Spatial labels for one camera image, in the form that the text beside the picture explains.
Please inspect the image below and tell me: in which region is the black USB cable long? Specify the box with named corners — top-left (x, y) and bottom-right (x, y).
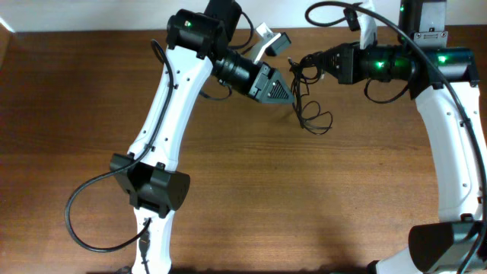
top-left (288, 54), bottom-right (333, 135)

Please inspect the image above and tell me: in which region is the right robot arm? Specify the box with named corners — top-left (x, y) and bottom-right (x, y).
top-left (330, 1), bottom-right (486, 273)

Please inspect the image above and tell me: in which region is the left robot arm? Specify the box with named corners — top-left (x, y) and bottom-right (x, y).
top-left (110, 1), bottom-right (294, 273)

